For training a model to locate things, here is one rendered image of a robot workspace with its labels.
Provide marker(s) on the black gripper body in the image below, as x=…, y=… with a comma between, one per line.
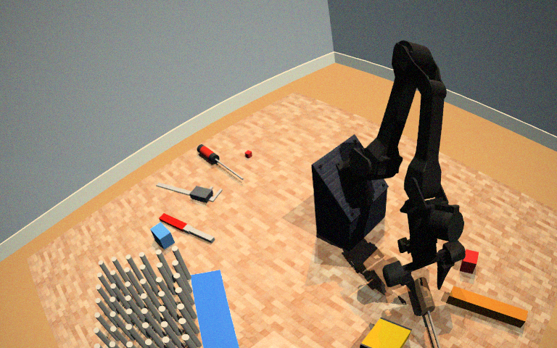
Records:
x=424, y=252

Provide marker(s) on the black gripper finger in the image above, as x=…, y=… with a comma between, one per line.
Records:
x=411, y=285
x=442, y=271

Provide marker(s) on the blue flat strip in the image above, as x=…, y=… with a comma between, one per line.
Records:
x=214, y=317

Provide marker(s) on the blue cube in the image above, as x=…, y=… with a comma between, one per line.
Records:
x=162, y=235

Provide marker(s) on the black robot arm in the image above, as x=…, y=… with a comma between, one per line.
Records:
x=414, y=68

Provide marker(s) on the red and black screwdriver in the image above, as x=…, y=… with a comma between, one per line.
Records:
x=211, y=156

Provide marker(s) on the orange rectangular bar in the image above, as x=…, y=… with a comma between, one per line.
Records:
x=487, y=307

